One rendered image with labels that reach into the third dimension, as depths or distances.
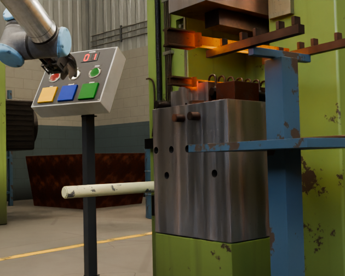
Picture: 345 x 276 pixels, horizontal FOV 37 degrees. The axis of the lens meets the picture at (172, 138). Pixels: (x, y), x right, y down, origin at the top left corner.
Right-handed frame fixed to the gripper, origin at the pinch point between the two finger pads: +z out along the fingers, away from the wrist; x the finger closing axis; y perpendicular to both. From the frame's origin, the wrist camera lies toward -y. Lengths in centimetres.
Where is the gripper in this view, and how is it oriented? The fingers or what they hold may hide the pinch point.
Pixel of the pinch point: (74, 73)
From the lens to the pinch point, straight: 202.9
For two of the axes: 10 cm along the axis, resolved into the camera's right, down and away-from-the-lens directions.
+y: -1.9, 8.5, -4.9
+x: 9.1, -0.4, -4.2
